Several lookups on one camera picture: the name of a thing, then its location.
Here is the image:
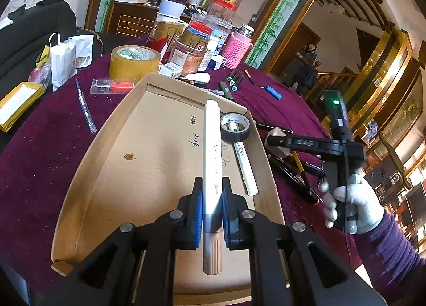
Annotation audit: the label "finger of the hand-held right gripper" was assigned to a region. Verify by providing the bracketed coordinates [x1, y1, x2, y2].
[268, 136, 342, 156]

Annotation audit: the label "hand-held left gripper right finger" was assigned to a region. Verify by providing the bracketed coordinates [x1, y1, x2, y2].
[221, 178, 387, 306]

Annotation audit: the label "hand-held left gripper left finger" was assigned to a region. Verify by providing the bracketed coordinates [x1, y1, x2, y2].
[50, 178, 203, 306]

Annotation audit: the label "black pen with gold clip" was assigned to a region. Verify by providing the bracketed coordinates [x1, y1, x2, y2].
[269, 156, 323, 204]

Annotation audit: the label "white marker pen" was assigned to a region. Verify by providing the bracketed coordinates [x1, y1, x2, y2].
[233, 141, 259, 196]

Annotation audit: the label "cardboard box tray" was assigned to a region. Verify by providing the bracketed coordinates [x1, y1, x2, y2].
[50, 72, 287, 296]

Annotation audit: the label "white cylindrical tool beige grip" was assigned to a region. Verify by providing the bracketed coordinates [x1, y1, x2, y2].
[202, 99, 224, 275]

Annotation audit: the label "black electrical tape roll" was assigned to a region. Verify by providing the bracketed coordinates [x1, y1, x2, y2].
[220, 112, 252, 143]

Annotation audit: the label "person's right forearm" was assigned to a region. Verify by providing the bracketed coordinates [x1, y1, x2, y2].
[353, 209, 426, 306]

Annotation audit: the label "person's right hand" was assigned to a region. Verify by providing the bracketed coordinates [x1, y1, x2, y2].
[320, 175, 385, 235]

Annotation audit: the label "yellow black pencil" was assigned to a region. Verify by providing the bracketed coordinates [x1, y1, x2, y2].
[292, 151, 314, 195]

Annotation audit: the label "crumpled white tissue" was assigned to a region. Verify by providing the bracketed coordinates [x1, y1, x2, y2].
[265, 127, 291, 160]

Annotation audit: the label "thin black pen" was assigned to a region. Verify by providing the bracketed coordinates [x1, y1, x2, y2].
[255, 121, 293, 134]

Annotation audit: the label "wooden chair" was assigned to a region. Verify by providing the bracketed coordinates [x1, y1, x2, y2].
[379, 132, 414, 194]

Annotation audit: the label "blue lighter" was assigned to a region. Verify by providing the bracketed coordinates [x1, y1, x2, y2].
[261, 85, 283, 100]

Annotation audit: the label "wooden stair railing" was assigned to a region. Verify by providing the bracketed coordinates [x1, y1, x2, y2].
[305, 68, 359, 104]

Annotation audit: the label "pink knit sleeve bottle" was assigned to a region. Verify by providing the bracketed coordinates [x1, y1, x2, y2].
[220, 24, 255, 70]

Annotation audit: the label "white oval case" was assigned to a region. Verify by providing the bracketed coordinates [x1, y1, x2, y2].
[184, 73, 211, 84]

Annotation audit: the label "white plastic bottle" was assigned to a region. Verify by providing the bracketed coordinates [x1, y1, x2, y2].
[199, 39, 219, 72]

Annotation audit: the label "gold red tin can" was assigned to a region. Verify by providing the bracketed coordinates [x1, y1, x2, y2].
[171, 28, 212, 77]

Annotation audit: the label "small white barcode box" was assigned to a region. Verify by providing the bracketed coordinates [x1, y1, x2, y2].
[159, 62, 182, 78]

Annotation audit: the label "clear jar red lid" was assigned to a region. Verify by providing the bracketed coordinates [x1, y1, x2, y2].
[206, 0, 239, 38]

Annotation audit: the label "clear box red pieces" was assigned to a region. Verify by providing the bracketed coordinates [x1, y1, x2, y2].
[91, 78, 136, 95]

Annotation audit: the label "clear blue pen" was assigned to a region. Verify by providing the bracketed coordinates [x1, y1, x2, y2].
[75, 78, 97, 134]

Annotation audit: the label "blue label plastic jar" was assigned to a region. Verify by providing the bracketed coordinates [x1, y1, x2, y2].
[189, 13, 214, 43]

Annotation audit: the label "purple tablecloth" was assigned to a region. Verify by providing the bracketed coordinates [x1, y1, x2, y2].
[0, 34, 363, 293]

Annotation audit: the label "yellow packing tape roll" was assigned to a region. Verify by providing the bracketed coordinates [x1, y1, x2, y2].
[109, 45, 160, 84]

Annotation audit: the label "red gold carton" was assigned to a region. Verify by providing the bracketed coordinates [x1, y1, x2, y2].
[148, 19, 187, 64]

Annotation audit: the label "white bowl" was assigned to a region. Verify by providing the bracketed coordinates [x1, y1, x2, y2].
[156, 0, 186, 22]

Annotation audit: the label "white paper bag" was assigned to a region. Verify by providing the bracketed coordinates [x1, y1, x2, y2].
[49, 32, 78, 92]

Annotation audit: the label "white window pouch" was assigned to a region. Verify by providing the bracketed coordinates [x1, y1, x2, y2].
[68, 34, 96, 69]

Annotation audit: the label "wooden cabinet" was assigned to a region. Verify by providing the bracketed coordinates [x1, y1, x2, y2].
[108, 1, 161, 39]

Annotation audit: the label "yellow box white lining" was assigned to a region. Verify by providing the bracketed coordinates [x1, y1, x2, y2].
[0, 81, 46, 134]

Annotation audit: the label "red clear plastic bag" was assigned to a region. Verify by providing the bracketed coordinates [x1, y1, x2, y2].
[28, 59, 52, 86]

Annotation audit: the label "black sofa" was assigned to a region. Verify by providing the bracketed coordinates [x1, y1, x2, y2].
[0, 0, 78, 93]

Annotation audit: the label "bamboo painted door frame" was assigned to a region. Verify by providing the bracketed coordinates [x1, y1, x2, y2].
[244, 0, 328, 71]

